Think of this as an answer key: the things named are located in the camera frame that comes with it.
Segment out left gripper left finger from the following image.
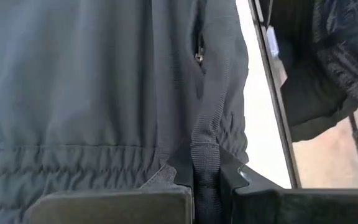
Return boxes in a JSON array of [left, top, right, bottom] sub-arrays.
[[25, 164, 195, 224]]

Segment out white paper tag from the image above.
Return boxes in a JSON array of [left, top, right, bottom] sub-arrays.
[[265, 26, 288, 86]]

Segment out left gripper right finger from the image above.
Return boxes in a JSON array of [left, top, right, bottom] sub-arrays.
[[219, 147, 358, 224]]

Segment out black zip jacket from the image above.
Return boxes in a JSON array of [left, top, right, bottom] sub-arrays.
[[0, 0, 250, 224]]

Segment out dark blue jeans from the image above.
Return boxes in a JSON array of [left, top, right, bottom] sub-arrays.
[[259, 0, 358, 143]]

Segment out black metal rack frame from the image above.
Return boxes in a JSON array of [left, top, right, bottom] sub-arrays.
[[249, 0, 358, 190]]

